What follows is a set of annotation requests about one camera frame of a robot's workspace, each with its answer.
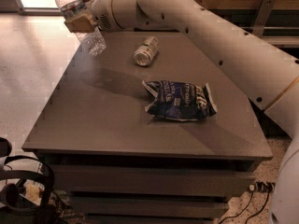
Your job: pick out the right metal shelf bracket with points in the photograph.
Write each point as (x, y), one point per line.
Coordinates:
(262, 16)

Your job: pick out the grey drawer cabinet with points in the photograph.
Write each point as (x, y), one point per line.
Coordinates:
(119, 165)

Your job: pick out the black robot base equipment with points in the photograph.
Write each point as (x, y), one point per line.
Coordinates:
(17, 208)

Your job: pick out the clear plastic water bottle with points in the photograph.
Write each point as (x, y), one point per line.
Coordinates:
(93, 43)

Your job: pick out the silver soda can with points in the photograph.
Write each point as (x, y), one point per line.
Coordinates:
(144, 55)

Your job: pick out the white power strip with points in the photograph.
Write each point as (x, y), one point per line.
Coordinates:
(262, 187)

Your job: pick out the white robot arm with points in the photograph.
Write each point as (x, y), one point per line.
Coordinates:
(266, 74)

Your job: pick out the blue crumpled chip bag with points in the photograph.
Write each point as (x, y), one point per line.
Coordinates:
(179, 101)

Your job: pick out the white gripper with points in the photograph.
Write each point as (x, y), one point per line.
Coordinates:
(101, 11)

